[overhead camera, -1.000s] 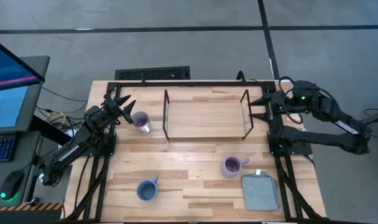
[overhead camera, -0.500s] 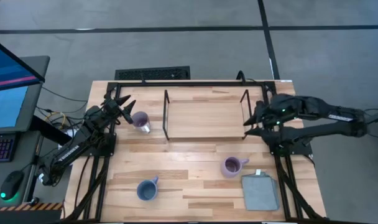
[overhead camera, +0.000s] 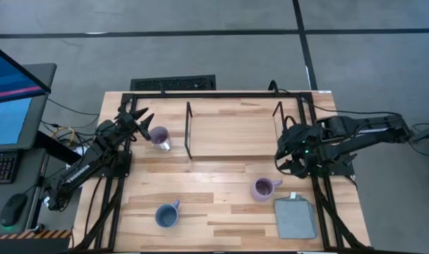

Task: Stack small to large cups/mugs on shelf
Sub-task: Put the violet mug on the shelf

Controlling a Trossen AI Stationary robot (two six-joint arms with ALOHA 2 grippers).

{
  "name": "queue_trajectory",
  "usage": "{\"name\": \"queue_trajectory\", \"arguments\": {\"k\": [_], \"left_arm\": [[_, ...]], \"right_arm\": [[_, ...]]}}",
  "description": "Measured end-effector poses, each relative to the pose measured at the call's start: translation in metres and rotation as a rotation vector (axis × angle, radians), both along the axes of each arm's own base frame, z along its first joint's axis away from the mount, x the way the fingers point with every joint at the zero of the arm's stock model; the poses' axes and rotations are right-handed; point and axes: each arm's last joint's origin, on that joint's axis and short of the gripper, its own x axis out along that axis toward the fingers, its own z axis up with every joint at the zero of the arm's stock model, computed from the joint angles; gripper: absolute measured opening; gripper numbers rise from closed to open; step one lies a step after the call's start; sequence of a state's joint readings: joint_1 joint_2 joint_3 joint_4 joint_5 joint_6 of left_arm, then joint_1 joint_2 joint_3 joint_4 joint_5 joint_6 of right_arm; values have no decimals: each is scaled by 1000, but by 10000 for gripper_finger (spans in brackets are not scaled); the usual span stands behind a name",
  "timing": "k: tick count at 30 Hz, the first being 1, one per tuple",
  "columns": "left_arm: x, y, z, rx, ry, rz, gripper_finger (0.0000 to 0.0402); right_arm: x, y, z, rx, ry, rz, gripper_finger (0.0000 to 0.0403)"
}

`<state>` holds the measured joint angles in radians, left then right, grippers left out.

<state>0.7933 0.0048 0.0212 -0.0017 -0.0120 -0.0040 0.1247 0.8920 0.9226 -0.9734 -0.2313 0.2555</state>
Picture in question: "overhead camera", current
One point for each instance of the grey folded cloth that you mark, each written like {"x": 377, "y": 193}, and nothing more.
{"x": 295, "y": 218}

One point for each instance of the black floor vent grille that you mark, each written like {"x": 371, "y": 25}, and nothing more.
{"x": 172, "y": 83}

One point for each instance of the pale purple ribbed mug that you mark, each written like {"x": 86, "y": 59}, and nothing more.
{"x": 264, "y": 189}

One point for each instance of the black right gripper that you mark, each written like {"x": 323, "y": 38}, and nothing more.
{"x": 302, "y": 144}

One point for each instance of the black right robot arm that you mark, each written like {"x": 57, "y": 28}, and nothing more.
{"x": 369, "y": 132}

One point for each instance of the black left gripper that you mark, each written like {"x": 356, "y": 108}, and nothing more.
{"x": 128, "y": 122}

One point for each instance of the yellow black hazard striped bar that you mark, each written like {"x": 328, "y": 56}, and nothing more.
{"x": 31, "y": 234}

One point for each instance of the grey desk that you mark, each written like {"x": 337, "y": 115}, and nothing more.
{"x": 41, "y": 106}

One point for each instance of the black computer mouse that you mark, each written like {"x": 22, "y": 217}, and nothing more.
{"x": 13, "y": 210}

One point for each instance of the purple and white mug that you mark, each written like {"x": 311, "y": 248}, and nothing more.
{"x": 160, "y": 138}

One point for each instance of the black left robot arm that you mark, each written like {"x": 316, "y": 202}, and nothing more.
{"x": 78, "y": 173}

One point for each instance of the large computer monitor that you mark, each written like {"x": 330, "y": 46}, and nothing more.
{"x": 10, "y": 77}

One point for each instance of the black backlit keyboard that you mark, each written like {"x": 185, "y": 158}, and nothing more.
{"x": 3, "y": 167}

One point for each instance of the blue-grey mug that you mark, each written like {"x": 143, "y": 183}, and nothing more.
{"x": 167, "y": 216}

